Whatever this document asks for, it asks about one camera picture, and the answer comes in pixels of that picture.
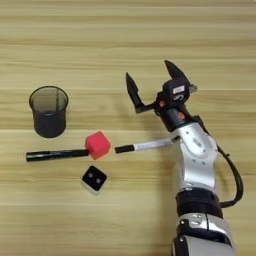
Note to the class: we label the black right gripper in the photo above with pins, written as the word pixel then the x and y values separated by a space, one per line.
pixel 175 116

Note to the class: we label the red foam cube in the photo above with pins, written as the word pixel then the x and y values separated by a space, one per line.
pixel 97 145

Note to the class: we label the black and white cube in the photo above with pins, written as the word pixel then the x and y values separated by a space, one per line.
pixel 94 178

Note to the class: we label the black marker pen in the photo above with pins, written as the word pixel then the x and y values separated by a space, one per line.
pixel 53 155

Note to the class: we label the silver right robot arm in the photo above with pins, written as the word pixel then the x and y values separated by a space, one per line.
pixel 196 160

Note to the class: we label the white marker with black cap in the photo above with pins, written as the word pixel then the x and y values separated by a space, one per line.
pixel 150 145

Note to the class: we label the black mesh pen cup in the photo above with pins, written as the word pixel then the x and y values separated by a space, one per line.
pixel 48 123

